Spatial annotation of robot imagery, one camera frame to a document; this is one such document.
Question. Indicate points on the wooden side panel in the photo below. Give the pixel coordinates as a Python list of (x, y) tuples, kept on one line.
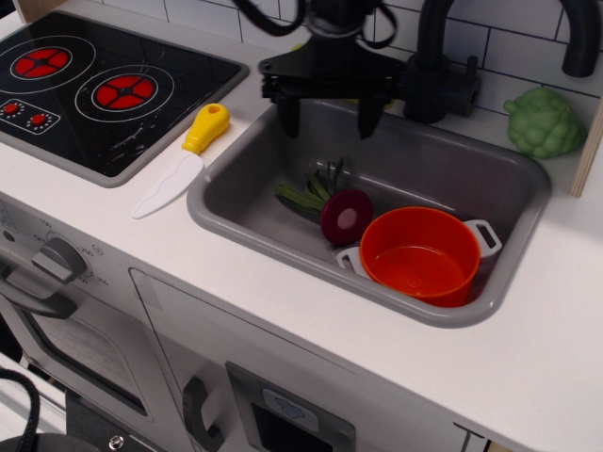
[(589, 153)]

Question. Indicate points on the grey oven door handle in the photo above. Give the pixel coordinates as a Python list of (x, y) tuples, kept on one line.
[(55, 306)]

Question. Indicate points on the yellow handled toy knife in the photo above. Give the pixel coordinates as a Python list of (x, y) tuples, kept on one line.
[(211, 122)]

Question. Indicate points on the dishwasher control panel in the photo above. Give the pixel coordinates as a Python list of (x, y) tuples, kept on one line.
[(277, 420)]

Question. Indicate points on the grey plastic sink basin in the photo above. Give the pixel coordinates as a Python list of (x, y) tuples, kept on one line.
[(404, 163)]

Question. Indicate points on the green toy artichoke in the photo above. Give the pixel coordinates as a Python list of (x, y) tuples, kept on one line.
[(542, 124)]

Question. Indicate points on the yellow green oil bottle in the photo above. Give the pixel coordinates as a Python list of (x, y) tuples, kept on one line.
[(387, 106)]

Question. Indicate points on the orange toy pot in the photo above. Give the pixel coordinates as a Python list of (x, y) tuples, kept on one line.
[(423, 253)]

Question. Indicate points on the toy oven door window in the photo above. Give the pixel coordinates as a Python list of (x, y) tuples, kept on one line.
[(87, 351)]

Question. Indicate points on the black cabinet door handle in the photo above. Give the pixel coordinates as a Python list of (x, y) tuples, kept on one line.
[(193, 398)]

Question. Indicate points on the black toy faucet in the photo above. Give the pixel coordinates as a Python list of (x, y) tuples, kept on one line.
[(440, 91)]

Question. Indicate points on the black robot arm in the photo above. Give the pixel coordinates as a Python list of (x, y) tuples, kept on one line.
[(319, 9)]

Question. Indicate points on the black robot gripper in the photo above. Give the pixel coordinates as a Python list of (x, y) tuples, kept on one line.
[(335, 63)]

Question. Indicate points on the black toy stove top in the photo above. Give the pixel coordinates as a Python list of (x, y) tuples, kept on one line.
[(101, 102)]

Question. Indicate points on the grey oven knob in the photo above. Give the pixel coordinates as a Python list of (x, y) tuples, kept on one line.
[(60, 260)]

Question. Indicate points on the purple toy beet half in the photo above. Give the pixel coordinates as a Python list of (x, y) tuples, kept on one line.
[(343, 215)]

